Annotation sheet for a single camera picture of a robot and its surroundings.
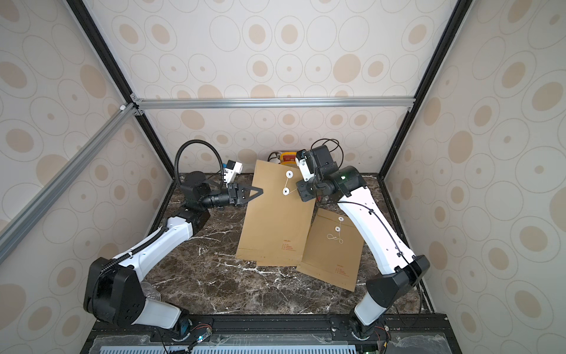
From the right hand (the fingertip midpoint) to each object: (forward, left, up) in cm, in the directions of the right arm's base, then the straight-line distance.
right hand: (302, 188), depth 73 cm
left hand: (-7, +11, +4) cm, 14 cm away
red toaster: (+26, +6, -9) cm, 28 cm away
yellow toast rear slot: (+26, +6, -9) cm, 28 cm away
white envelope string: (-2, +5, +1) cm, 6 cm away
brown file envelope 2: (-6, -14, -31) cm, 34 cm away
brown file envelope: (-13, +8, -3) cm, 15 cm away
